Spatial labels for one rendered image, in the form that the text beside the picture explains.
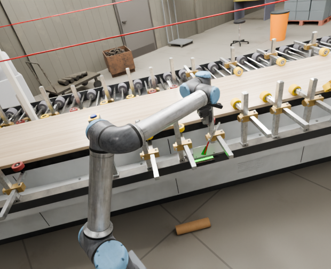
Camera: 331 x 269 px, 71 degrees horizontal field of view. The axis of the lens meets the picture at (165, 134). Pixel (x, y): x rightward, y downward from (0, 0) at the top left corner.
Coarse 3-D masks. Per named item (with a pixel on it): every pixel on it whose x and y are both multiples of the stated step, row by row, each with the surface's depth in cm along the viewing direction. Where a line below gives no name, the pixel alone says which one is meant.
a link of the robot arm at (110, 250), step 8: (112, 240) 113; (96, 248) 113; (104, 248) 110; (112, 248) 110; (120, 248) 110; (96, 256) 108; (104, 256) 107; (112, 256) 107; (120, 256) 107; (128, 256) 111; (96, 264) 105; (104, 264) 105; (112, 264) 104; (120, 264) 104; (128, 264) 109
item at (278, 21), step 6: (276, 12) 578; (282, 12) 566; (288, 12) 571; (276, 18) 578; (282, 18) 573; (270, 24) 603; (276, 24) 585; (282, 24) 581; (270, 30) 609; (276, 30) 593; (282, 30) 590; (270, 36) 616; (276, 36) 601; (282, 36) 599
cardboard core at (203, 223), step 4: (196, 220) 205; (200, 220) 204; (204, 220) 203; (208, 220) 203; (180, 224) 205; (184, 224) 204; (188, 224) 203; (192, 224) 203; (196, 224) 202; (200, 224) 202; (204, 224) 202; (208, 224) 202; (176, 228) 202; (180, 228) 201; (184, 228) 201; (188, 228) 201; (192, 228) 201; (196, 228) 202; (200, 228) 203; (180, 232) 201; (184, 232) 202
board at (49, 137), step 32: (288, 64) 246; (320, 64) 233; (160, 96) 234; (224, 96) 211; (256, 96) 201; (288, 96) 192; (0, 128) 234; (32, 128) 222; (64, 128) 211; (0, 160) 185; (32, 160) 180
